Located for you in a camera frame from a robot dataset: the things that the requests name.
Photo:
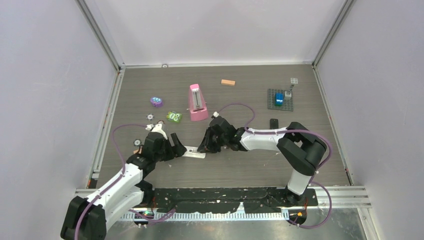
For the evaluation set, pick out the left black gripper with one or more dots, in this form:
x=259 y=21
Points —
x=177 y=150

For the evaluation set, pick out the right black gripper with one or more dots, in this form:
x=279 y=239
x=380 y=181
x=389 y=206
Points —
x=207 y=145

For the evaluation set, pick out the white remote control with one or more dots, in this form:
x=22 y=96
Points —
x=191 y=152

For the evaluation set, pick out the black bar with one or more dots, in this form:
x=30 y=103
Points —
x=273 y=123

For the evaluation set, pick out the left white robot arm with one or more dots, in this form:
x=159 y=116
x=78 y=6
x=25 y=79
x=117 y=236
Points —
x=90 y=217

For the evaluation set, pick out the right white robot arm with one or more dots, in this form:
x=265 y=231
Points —
x=303 y=149

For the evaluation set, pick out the green monster toy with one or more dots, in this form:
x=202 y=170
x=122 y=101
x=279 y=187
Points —
x=173 y=116

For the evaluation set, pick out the pink metronome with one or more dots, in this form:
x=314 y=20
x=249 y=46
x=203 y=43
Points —
x=196 y=104

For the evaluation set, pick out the small round gear toy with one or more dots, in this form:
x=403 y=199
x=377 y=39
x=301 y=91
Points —
x=137 y=142

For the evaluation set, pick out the purple round toy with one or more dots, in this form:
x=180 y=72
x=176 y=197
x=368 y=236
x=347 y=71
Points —
x=156 y=102

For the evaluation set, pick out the wooden block far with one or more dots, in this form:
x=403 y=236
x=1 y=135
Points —
x=227 y=82

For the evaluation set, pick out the grey lego baseplate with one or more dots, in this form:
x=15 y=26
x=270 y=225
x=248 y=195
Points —
x=288 y=105

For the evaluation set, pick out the blue lego brick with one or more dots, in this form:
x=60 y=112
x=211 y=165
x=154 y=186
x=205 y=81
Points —
x=278 y=99

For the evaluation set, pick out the grey lego tower piece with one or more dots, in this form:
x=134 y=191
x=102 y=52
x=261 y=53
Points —
x=288 y=93

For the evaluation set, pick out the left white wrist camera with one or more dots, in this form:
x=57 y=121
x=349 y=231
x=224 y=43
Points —
x=159 y=127

